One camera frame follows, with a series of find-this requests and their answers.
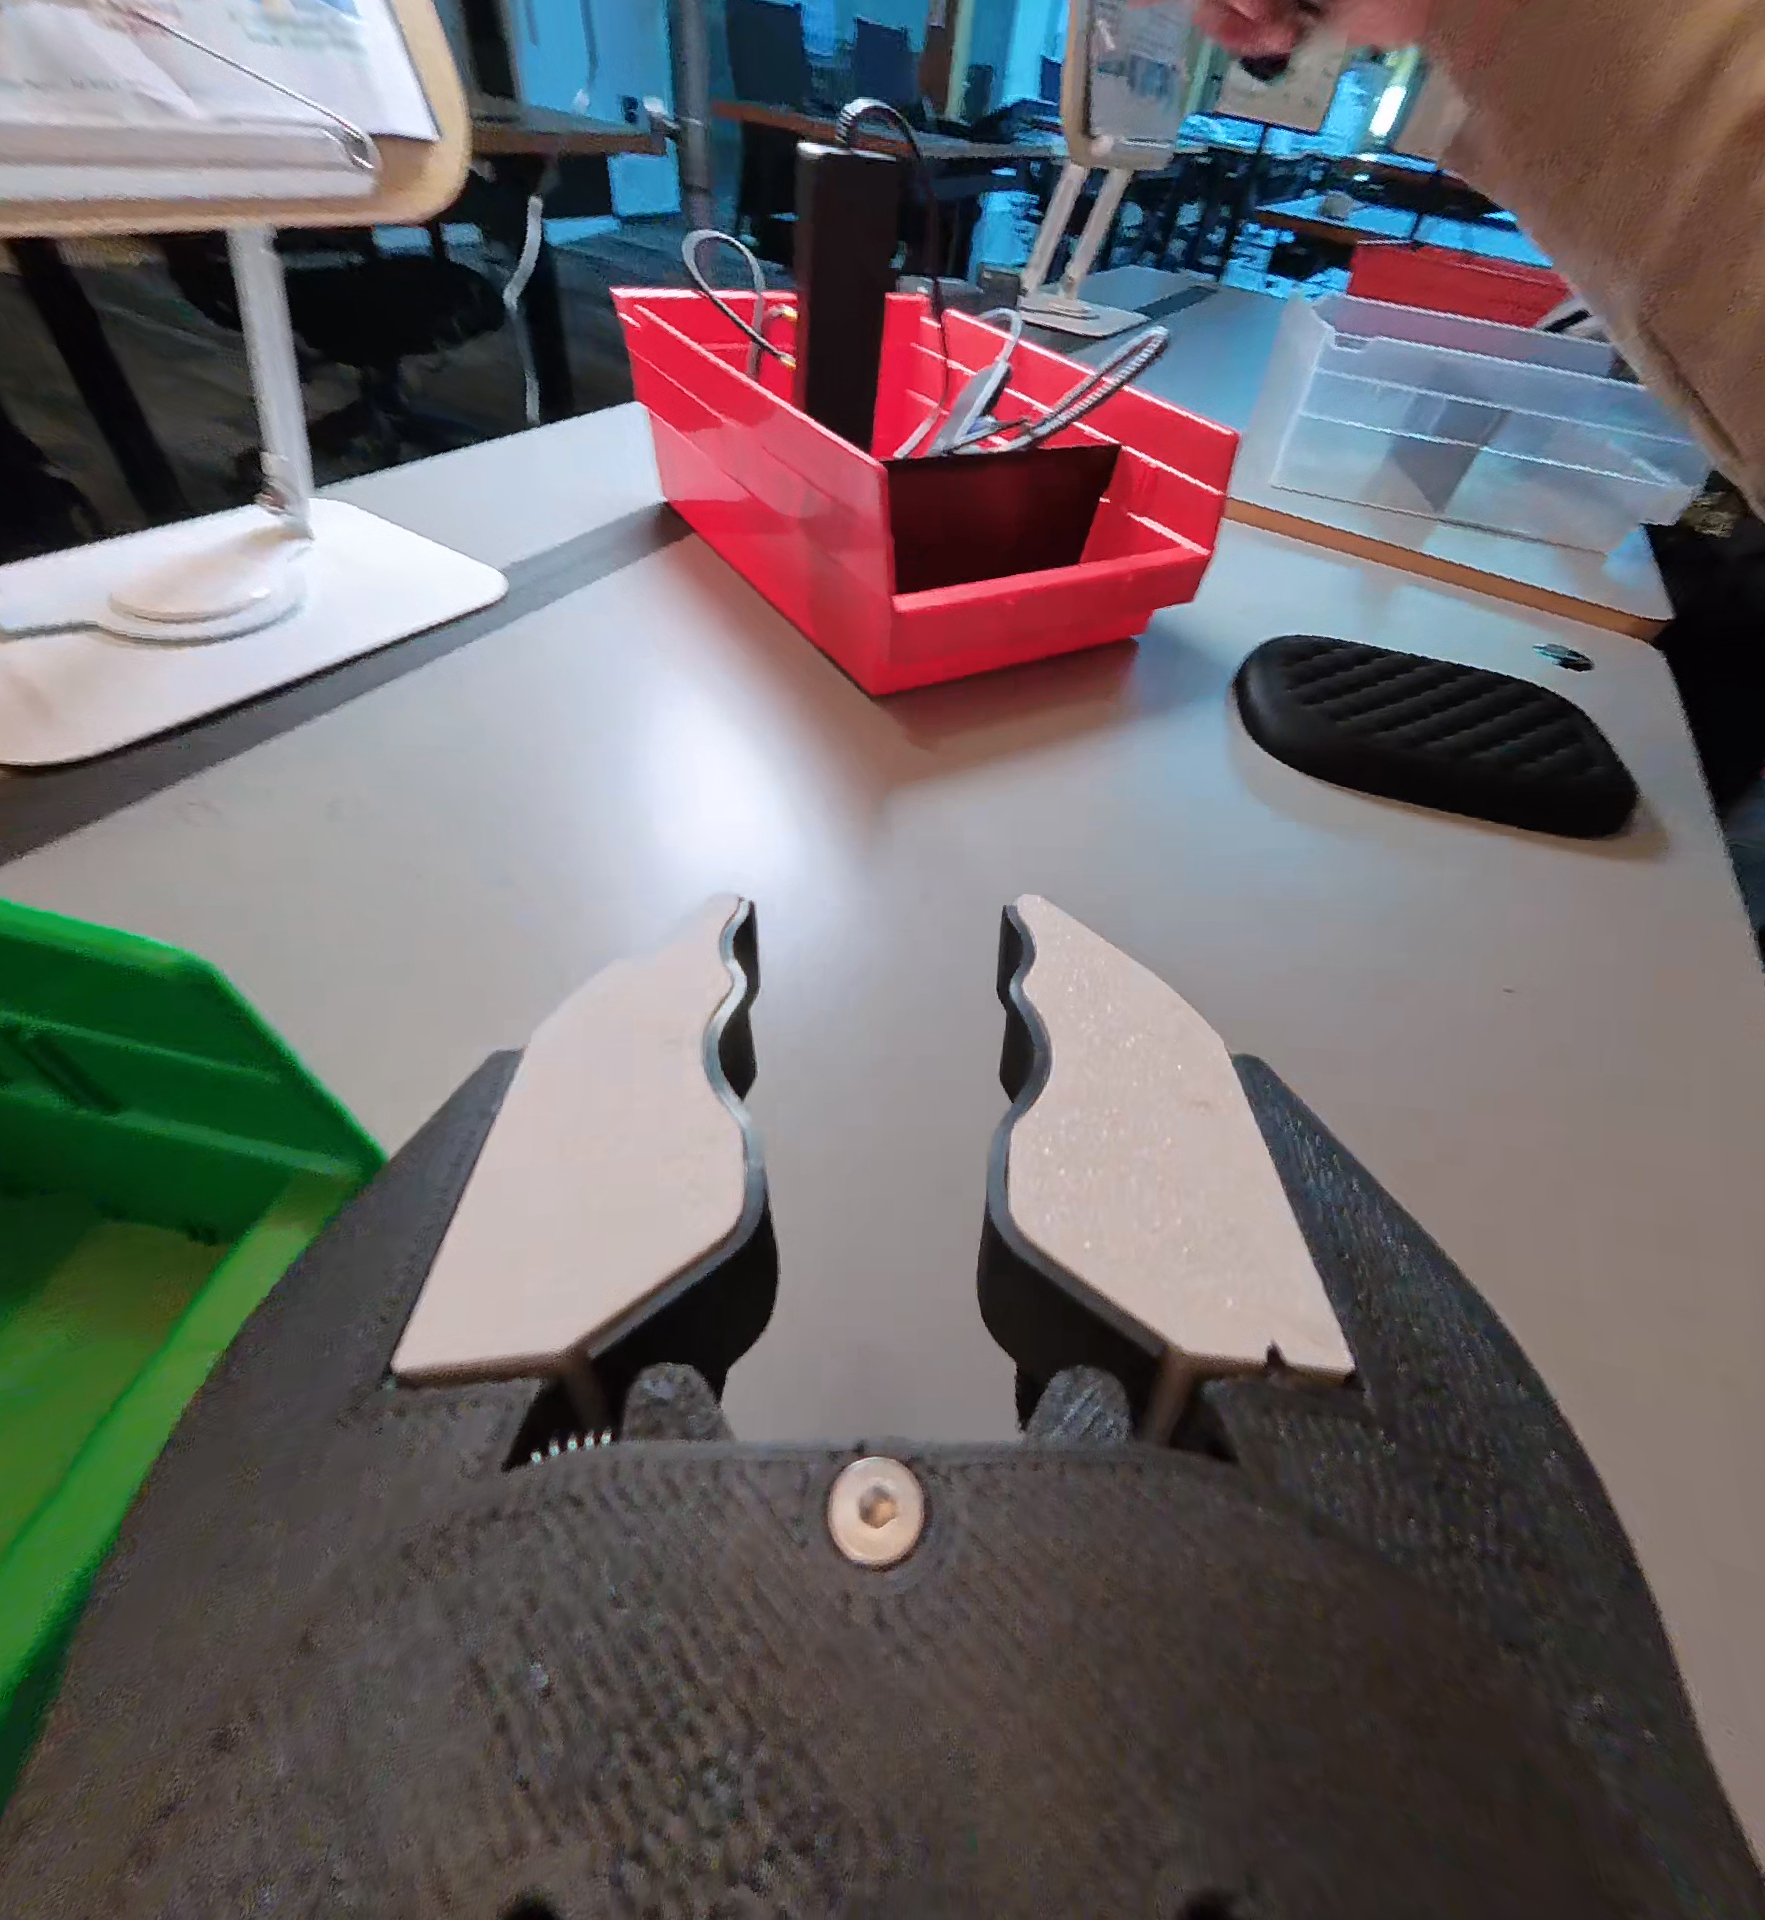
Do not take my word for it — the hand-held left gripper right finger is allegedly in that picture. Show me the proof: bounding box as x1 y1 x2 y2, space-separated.
979 895 1357 1445

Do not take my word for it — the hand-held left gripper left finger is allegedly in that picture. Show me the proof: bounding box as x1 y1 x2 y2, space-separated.
390 895 779 1428

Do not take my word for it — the green plastic bin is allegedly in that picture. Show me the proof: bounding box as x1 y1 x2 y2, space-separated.
0 876 387 1914

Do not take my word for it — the red plastic bin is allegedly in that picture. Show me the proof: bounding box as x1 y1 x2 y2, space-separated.
612 284 1240 695

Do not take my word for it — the thin black cable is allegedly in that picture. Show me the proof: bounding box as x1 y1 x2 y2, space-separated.
680 229 803 372

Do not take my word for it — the black multiport usb hub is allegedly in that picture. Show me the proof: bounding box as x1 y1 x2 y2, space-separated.
796 142 904 452

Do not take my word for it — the person's right forearm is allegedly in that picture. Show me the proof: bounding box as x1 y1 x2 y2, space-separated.
1422 0 1765 594

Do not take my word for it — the person's right hand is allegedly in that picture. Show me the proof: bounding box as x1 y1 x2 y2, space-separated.
1197 0 1431 60

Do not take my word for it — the black wrist rest pad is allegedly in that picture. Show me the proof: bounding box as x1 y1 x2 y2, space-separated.
1234 634 1641 843

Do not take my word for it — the black bin divider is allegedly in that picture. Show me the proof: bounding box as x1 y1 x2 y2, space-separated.
883 442 1121 594

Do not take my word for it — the white document stand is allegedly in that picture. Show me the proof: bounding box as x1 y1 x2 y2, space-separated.
1025 0 1201 341
0 0 509 767

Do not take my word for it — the clear plastic organizer tray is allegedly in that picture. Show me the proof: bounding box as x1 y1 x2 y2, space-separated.
1269 293 1717 559

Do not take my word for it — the red plastic crate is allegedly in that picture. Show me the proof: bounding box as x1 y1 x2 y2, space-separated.
1346 239 1575 324

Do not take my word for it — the printed instruction sheet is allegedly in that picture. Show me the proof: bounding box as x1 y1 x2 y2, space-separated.
0 0 442 171

